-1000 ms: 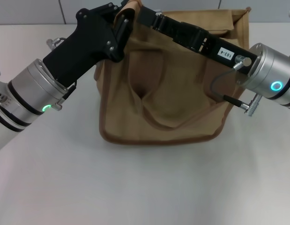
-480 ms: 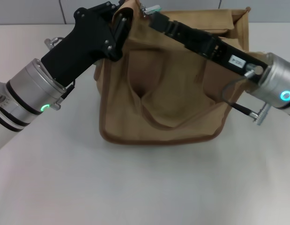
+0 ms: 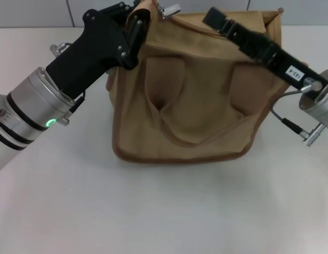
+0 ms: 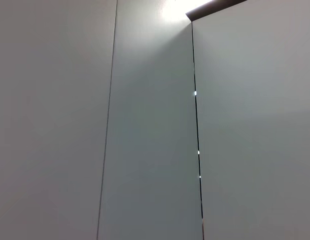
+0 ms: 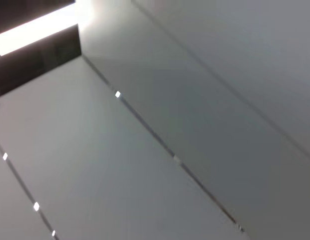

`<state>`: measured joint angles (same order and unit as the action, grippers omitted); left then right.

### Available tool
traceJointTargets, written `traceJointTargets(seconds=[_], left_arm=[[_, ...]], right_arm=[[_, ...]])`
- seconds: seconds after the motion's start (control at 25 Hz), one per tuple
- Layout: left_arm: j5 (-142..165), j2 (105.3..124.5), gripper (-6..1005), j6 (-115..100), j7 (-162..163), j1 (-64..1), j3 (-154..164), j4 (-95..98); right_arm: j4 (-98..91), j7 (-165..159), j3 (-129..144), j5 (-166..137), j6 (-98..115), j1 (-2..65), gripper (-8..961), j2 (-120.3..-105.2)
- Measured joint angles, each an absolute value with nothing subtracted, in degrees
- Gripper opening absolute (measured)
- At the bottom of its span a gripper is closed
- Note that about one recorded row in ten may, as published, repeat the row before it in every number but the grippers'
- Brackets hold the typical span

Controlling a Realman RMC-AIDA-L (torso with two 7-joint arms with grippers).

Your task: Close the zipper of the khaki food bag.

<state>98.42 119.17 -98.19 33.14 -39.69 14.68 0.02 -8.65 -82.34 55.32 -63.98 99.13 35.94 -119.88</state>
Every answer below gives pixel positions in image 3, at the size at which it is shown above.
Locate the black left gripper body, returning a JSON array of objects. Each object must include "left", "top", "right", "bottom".
[{"left": 46, "top": 9, "right": 139, "bottom": 100}]

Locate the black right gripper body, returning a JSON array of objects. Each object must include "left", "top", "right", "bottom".
[{"left": 237, "top": 26, "right": 323, "bottom": 92}]

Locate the silver metal zipper pull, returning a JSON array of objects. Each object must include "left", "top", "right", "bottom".
[{"left": 157, "top": 3, "right": 182, "bottom": 20}]

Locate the khaki canvas food bag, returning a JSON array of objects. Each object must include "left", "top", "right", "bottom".
[{"left": 105, "top": 0, "right": 310, "bottom": 167}]

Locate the left gripper cable with connectors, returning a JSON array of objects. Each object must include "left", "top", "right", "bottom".
[{"left": 49, "top": 42, "right": 87, "bottom": 125}]

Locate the gripper cable with connectors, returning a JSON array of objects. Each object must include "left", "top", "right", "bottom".
[
  {"left": 49, "top": 42, "right": 87, "bottom": 125},
  {"left": 271, "top": 78, "right": 327, "bottom": 148}
]

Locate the right gripper cable with connectors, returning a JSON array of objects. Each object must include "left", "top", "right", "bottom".
[{"left": 271, "top": 78, "right": 327, "bottom": 148}]

